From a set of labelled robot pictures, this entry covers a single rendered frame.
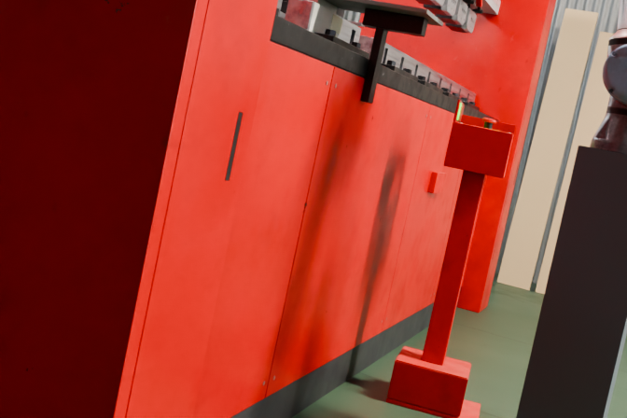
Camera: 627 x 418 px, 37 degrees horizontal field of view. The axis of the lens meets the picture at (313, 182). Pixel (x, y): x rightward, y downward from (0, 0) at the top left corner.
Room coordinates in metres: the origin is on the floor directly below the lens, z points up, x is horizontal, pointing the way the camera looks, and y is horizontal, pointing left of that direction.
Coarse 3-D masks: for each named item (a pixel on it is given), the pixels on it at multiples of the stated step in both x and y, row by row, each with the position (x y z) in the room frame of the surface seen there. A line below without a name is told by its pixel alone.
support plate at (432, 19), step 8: (328, 0) 2.23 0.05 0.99; (336, 0) 2.20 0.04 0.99; (344, 0) 2.17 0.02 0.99; (352, 0) 2.16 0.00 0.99; (360, 0) 2.15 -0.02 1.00; (368, 0) 2.14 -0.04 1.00; (344, 8) 2.32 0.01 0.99; (352, 8) 2.29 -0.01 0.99; (360, 8) 2.26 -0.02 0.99; (376, 8) 2.20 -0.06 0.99; (384, 8) 2.17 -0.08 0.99; (392, 8) 2.14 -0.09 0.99; (400, 8) 2.12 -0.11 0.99; (408, 8) 2.11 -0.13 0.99; (416, 8) 2.11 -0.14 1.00; (424, 8) 2.10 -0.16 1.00; (424, 16) 2.15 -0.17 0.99; (432, 16) 2.15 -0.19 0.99; (432, 24) 2.27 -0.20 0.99; (440, 24) 2.25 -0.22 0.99
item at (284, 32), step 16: (272, 32) 1.65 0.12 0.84; (288, 32) 1.71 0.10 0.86; (304, 32) 1.79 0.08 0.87; (304, 48) 1.80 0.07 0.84; (320, 48) 1.89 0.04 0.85; (336, 48) 1.98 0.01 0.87; (336, 64) 2.00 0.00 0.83; (352, 64) 2.10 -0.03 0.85; (384, 80) 2.37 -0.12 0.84; (400, 80) 2.51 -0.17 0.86; (416, 96) 2.71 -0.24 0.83; (432, 96) 2.90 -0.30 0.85; (448, 96) 3.14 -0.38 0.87; (464, 112) 3.44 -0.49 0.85; (480, 112) 3.75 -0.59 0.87
